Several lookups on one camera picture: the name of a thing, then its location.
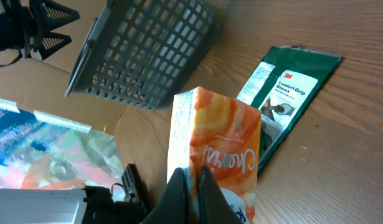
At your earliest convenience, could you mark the grey plastic mesh basket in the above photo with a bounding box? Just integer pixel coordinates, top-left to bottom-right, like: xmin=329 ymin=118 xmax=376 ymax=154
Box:
xmin=66 ymin=0 xmax=222 ymax=110

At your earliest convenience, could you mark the brown cardboard box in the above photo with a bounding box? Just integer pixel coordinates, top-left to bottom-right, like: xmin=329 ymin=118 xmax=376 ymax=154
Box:
xmin=0 ymin=0 xmax=130 ymax=136

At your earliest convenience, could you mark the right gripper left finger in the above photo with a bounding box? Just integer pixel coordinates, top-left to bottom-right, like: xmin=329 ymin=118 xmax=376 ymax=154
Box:
xmin=141 ymin=168 xmax=188 ymax=224

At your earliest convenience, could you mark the green 3M gloves package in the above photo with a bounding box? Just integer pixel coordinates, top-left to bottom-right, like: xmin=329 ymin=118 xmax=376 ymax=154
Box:
xmin=237 ymin=46 xmax=342 ymax=172

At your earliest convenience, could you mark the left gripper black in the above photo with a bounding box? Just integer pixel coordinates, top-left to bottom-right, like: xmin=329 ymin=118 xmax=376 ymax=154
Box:
xmin=0 ymin=0 xmax=80 ymax=60

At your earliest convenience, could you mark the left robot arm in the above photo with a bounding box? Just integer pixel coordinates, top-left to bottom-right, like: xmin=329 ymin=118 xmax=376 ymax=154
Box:
xmin=0 ymin=1 xmax=151 ymax=223

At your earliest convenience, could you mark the orange tissue pack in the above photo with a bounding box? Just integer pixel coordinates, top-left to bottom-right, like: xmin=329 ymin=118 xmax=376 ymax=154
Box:
xmin=167 ymin=86 xmax=261 ymax=223

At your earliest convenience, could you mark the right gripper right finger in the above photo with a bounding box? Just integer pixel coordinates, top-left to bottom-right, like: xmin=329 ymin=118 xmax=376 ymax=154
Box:
xmin=198 ymin=166 xmax=242 ymax=224

